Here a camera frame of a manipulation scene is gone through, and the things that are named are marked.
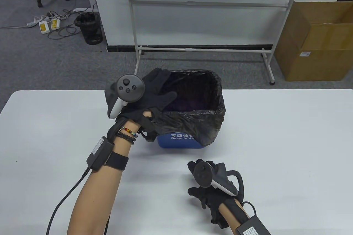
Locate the person's left hand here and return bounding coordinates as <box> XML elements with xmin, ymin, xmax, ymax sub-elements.
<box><xmin>116</xmin><ymin>67</ymin><xmax>177</xmax><ymax>126</ymax></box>

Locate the person's right hand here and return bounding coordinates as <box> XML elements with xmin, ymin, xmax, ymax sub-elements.
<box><xmin>187</xmin><ymin>158</ymin><xmax>242</xmax><ymax>216</ymax></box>

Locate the blue recycling bin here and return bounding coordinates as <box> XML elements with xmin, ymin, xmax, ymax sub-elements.
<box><xmin>157</xmin><ymin>132</ymin><xmax>208</xmax><ymax>149</ymax></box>

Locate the black plastic bin liner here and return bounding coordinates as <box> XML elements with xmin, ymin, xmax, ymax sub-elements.
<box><xmin>150</xmin><ymin>70</ymin><xmax>226</xmax><ymax>146</ymax></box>

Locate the black and white controller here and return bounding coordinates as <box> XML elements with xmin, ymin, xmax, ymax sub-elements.
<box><xmin>104</xmin><ymin>74</ymin><xmax>146</xmax><ymax>120</ymax></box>
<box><xmin>193</xmin><ymin>162</ymin><xmax>245</xmax><ymax>202</ymax></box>

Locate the black wrist sensor box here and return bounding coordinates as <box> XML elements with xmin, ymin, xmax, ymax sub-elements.
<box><xmin>237</xmin><ymin>217</ymin><xmax>272</xmax><ymax>235</ymax></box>
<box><xmin>86</xmin><ymin>136</ymin><xmax>115</xmax><ymax>171</ymax></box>

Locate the black mesh wastebasket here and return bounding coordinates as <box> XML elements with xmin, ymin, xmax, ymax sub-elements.
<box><xmin>74</xmin><ymin>13</ymin><xmax>103</xmax><ymax>45</ymax></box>

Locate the grey metal whiteboard stand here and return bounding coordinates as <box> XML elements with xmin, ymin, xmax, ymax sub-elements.
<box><xmin>127</xmin><ymin>0</ymin><xmax>298</xmax><ymax>85</ymax></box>

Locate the white power strip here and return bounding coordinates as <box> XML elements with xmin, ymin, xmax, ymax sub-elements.
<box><xmin>27</xmin><ymin>16</ymin><xmax>54</xmax><ymax>28</ymax></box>

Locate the brown cardboard box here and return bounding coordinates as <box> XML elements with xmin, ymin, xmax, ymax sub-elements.
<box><xmin>274</xmin><ymin>1</ymin><xmax>353</xmax><ymax>82</ymax></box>

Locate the colourful bead bracelet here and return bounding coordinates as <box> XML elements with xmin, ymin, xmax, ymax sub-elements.
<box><xmin>121</xmin><ymin>127</ymin><xmax>137</xmax><ymax>138</ymax></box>

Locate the black sensor cable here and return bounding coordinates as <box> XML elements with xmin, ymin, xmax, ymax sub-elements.
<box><xmin>243</xmin><ymin>201</ymin><xmax>257</xmax><ymax>217</ymax></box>
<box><xmin>46</xmin><ymin>168</ymin><xmax>109</xmax><ymax>235</ymax></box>

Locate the black bead bracelet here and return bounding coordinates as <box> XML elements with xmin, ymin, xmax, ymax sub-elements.
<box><xmin>116</xmin><ymin>133</ymin><xmax>135</xmax><ymax>145</ymax></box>

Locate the black wrist strap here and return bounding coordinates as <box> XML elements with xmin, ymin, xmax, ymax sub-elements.
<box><xmin>105</xmin><ymin>152</ymin><xmax>129</xmax><ymax>171</ymax></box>

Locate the tangle of black cables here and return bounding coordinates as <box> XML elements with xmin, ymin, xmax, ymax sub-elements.
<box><xmin>48</xmin><ymin>4</ymin><xmax>100</xmax><ymax>40</ymax></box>

